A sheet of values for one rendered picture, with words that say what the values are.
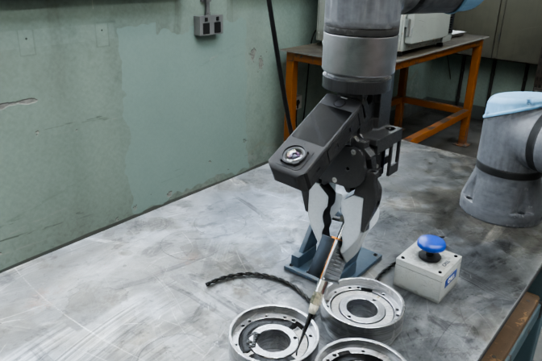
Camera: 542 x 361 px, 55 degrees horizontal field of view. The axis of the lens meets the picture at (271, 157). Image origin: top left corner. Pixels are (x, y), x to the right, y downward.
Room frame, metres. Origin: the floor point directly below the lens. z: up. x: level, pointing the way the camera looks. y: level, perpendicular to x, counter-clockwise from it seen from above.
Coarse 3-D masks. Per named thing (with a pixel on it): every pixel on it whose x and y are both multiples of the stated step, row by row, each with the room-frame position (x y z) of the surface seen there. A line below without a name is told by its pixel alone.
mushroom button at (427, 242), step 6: (426, 234) 0.67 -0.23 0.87; (420, 240) 0.66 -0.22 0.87; (426, 240) 0.65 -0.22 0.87; (432, 240) 0.65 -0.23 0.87; (438, 240) 0.66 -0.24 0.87; (420, 246) 0.65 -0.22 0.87; (426, 246) 0.64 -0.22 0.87; (432, 246) 0.64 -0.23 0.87; (438, 246) 0.64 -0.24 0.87; (444, 246) 0.65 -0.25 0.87; (426, 252) 0.66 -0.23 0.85; (432, 252) 0.64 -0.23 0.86; (438, 252) 0.64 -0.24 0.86
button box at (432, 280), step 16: (400, 256) 0.66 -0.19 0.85; (416, 256) 0.66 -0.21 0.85; (448, 256) 0.66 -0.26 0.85; (400, 272) 0.65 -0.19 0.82; (416, 272) 0.63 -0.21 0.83; (432, 272) 0.62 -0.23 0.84; (448, 272) 0.63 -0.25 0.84; (416, 288) 0.63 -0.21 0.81; (432, 288) 0.62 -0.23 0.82; (448, 288) 0.64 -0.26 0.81
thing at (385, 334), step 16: (336, 288) 0.60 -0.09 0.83; (352, 288) 0.60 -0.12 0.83; (368, 288) 0.60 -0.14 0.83; (384, 288) 0.59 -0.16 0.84; (352, 304) 0.57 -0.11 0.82; (368, 304) 0.57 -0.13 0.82; (400, 304) 0.56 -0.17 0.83; (336, 320) 0.52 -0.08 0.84; (352, 320) 0.53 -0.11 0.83; (368, 320) 0.53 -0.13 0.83; (400, 320) 0.52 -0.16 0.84; (336, 336) 0.52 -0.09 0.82; (352, 336) 0.51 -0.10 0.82; (368, 336) 0.50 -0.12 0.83; (384, 336) 0.51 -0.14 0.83
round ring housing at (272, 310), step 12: (252, 312) 0.53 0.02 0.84; (264, 312) 0.54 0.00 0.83; (276, 312) 0.54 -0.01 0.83; (288, 312) 0.54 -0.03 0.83; (300, 312) 0.53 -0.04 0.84; (240, 324) 0.52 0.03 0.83; (276, 324) 0.52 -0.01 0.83; (312, 324) 0.51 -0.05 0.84; (228, 336) 0.48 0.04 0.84; (252, 336) 0.50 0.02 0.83; (264, 336) 0.51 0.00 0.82; (276, 336) 0.51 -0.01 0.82; (288, 336) 0.50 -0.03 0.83; (312, 336) 0.50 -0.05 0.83; (228, 348) 0.48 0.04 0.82; (252, 348) 0.48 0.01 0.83; (264, 348) 0.51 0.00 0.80; (276, 348) 0.51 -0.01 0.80; (288, 348) 0.48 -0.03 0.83; (312, 348) 0.47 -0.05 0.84; (240, 360) 0.45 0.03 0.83; (252, 360) 0.45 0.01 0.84; (300, 360) 0.45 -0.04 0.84; (312, 360) 0.46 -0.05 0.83
